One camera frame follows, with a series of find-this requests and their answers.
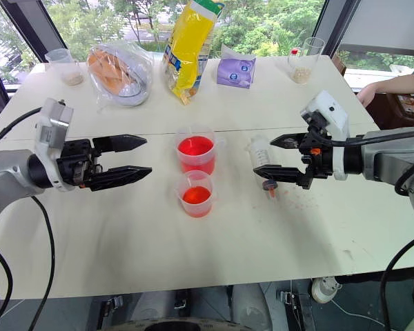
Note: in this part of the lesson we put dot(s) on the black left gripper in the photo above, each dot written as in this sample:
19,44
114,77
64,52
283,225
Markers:
74,162

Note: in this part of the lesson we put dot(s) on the large cup red liquid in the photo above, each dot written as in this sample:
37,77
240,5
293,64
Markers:
196,151

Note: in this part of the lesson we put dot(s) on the bystander hand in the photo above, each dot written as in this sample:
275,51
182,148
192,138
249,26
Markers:
366,94

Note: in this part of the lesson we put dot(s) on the clear plastic syringe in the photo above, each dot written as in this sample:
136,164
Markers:
262,155

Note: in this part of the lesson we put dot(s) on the bagged bread in clear plastic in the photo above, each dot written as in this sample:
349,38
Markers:
119,74

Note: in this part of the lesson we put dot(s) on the small red capped bottle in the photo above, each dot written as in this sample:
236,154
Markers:
294,57

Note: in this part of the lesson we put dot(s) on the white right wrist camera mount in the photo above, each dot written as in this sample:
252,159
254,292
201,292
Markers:
329,117

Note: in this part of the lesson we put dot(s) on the purple tissue pack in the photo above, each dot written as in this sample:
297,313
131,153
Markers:
235,70

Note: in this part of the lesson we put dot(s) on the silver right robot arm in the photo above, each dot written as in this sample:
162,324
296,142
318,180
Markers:
395,157

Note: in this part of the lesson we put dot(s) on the bystander forearm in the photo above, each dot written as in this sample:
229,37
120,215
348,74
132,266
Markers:
400,84

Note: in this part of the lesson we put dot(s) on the yellow snack bag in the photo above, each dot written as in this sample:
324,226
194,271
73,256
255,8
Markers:
188,51

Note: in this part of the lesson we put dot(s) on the tall clear glass with grains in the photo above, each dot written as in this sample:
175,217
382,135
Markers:
303,62

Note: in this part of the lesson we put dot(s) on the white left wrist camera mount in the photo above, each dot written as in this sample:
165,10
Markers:
51,132

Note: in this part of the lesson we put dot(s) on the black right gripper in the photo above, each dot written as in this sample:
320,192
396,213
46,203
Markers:
319,153

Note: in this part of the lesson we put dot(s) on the small clear measuring cup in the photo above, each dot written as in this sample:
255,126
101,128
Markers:
67,67

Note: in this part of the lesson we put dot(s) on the small cup red liquid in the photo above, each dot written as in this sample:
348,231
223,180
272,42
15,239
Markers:
196,196

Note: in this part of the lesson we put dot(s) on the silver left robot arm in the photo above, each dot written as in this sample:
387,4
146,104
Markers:
5,172

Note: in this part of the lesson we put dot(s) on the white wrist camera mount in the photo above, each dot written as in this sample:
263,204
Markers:
329,117
51,132

